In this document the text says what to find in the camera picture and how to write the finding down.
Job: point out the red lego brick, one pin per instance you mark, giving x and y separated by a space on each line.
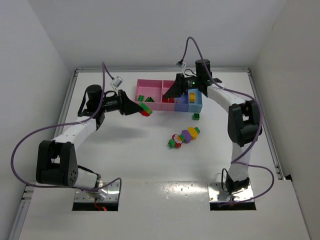
168 100

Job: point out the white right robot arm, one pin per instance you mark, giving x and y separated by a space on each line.
244 124

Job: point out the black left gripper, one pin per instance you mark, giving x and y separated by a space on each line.
121 102

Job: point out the green sloped lego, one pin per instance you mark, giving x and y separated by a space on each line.
149 100

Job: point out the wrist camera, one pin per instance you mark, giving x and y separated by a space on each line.
181 64
116 82

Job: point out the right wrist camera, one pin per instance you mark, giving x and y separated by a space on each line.
181 64

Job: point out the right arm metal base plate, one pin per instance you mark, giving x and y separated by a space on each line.
217 195

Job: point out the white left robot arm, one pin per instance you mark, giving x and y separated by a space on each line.
57 161

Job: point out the red green lego block cluster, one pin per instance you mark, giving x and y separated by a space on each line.
146 111

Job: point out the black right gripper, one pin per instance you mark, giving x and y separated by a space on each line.
181 84

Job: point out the green lego brick bottom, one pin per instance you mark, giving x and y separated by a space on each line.
171 143

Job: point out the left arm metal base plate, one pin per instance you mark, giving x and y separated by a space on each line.
108 194

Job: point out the white flower lego piece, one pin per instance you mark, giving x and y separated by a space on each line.
177 139

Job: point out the green square lego brick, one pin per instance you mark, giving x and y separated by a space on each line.
197 130

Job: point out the pink and blue sorting tray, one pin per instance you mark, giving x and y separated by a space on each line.
157 88

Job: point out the yellow lego brick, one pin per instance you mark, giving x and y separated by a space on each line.
192 97

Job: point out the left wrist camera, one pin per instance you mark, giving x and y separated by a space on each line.
116 82

